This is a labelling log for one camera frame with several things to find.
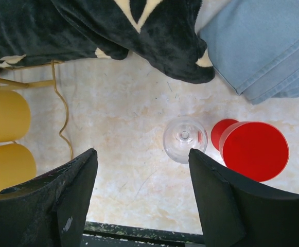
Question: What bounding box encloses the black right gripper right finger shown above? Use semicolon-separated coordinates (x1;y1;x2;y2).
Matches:
189;149;299;246

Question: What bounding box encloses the light blue denim cloth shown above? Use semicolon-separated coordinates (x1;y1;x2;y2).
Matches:
199;1;299;104

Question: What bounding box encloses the clear wine glass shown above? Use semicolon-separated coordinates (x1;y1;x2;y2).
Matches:
163;116;208;164

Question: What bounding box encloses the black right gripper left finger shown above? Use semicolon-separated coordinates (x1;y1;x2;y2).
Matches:
0;148;98;246

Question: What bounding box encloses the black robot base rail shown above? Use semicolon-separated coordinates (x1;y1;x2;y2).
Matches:
80;222;205;247

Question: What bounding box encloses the orange plastic wine glass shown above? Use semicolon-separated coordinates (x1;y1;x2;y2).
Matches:
0;91;31;143

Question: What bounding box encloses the red plastic wine glass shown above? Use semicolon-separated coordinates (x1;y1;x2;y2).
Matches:
210;119;289;182

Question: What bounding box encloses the black patterned plush blanket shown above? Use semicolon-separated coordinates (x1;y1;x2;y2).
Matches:
0;1;215;84

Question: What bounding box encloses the gold wire glass rack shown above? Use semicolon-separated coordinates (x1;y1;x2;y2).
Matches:
0;60;74;159

